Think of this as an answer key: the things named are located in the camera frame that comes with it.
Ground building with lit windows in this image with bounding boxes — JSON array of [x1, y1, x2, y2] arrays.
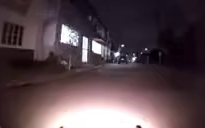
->
[[53, 0, 115, 68]]

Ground grey asphalt road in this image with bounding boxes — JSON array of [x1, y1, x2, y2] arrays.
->
[[0, 62, 205, 128]]

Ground pole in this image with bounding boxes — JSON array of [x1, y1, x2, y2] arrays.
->
[[158, 50, 163, 66]]

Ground pavement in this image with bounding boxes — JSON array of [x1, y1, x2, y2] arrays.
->
[[0, 62, 106, 88]]

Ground white building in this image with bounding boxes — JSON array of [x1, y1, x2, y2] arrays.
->
[[0, 0, 63, 64]]

